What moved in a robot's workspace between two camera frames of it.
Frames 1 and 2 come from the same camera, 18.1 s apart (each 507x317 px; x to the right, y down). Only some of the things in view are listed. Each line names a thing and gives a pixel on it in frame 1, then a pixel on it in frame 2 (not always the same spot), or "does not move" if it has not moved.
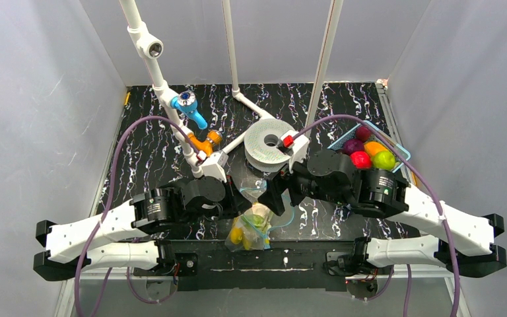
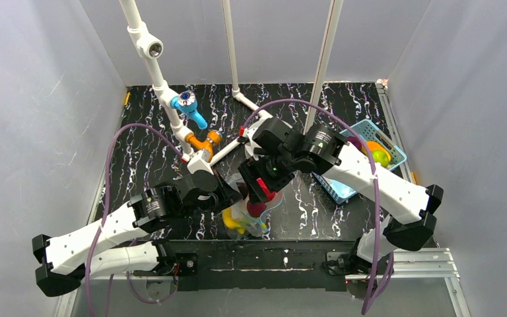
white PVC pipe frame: (152, 48) does not move
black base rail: (290, 265) does not move
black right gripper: (277, 191) to (259, 187)
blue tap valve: (187, 103) does not move
